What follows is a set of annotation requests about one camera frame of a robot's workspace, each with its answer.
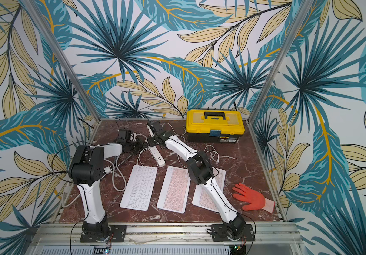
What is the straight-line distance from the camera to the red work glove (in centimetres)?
83

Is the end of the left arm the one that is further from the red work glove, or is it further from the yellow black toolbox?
the red work glove

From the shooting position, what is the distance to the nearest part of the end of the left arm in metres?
0.85

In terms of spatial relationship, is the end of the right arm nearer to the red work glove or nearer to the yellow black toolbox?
the yellow black toolbox

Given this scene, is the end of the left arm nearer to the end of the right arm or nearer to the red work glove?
the end of the right arm

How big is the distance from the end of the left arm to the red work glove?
59 centimetres
